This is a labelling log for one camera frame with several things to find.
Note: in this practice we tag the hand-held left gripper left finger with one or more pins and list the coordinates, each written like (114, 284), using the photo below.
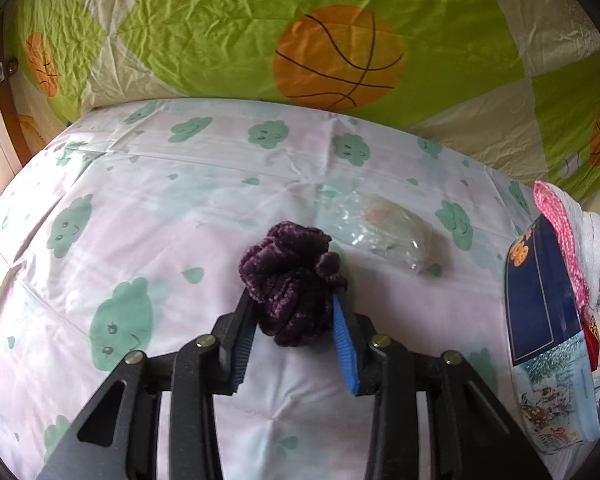
(240, 355)

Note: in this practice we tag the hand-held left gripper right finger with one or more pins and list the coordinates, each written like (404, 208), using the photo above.
(345, 350)

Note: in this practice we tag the purple velvet scrunchie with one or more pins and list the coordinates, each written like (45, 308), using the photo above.
(290, 285)

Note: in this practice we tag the round metal cookie tin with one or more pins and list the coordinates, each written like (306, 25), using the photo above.
(540, 300)

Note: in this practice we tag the red satin cloth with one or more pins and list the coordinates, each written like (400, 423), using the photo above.
(597, 345)

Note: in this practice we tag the white towel with pink edge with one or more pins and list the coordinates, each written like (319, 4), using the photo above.
(565, 220)

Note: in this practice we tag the clear plastic bag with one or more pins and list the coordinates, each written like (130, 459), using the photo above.
(385, 230)

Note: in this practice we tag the cloud print tablecloth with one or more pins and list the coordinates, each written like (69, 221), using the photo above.
(130, 210)

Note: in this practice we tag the basketball print bed sheet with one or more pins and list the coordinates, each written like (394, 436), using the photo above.
(205, 20)

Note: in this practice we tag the brass door latch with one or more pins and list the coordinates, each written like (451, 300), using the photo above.
(0, 72)

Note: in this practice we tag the wooden bed frame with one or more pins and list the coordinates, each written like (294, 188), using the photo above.
(7, 125)

